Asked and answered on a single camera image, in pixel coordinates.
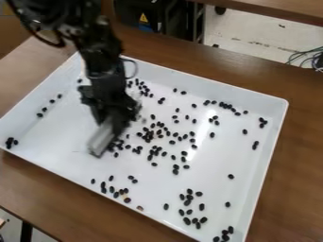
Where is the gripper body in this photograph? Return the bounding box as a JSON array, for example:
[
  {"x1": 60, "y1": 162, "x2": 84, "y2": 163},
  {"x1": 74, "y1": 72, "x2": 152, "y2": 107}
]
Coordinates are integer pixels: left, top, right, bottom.
[{"x1": 76, "y1": 73, "x2": 143, "y2": 135}]

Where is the white tray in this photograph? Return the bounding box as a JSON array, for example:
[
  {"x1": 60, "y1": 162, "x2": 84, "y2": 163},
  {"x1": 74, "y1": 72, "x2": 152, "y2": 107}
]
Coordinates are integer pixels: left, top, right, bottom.
[{"x1": 0, "y1": 51, "x2": 291, "y2": 242}]

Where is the wooden table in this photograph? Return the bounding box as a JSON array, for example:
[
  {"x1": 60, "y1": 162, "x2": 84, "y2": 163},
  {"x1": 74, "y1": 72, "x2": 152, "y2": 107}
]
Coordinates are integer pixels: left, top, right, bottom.
[{"x1": 188, "y1": 0, "x2": 323, "y2": 27}]

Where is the pile of black bits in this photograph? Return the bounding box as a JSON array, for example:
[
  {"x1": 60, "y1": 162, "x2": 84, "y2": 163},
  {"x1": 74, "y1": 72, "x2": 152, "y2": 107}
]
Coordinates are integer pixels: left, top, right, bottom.
[{"x1": 4, "y1": 77, "x2": 269, "y2": 242}]

